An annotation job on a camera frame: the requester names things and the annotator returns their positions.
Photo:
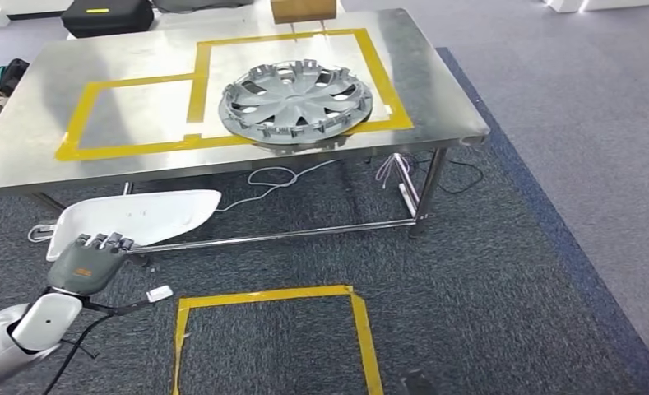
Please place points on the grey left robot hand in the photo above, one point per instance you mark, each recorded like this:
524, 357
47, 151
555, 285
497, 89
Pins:
87, 270

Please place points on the white curved plastic part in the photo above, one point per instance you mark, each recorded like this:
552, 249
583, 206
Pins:
139, 215

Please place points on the stainless steel workbench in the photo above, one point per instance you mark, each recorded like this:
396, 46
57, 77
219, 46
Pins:
111, 60

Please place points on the dark robot body part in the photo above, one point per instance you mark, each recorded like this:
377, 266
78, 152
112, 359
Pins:
418, 384

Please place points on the white power adapter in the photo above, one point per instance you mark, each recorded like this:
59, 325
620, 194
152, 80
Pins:
38, 233

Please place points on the black bag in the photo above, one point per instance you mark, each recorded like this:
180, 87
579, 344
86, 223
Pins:
5, 79

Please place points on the black case yellow label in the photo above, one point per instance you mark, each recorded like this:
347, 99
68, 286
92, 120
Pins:
106, 22

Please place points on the grey wheel hubcap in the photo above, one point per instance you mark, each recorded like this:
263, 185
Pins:
297, 103

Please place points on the white power strip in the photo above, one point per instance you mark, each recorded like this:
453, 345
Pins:
408, 200

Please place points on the brown cardboard box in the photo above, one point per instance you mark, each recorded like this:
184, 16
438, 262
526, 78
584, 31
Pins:
302, 11

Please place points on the white plinth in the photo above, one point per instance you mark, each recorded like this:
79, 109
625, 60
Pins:
618, 4

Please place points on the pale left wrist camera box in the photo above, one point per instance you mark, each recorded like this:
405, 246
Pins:
159, 294

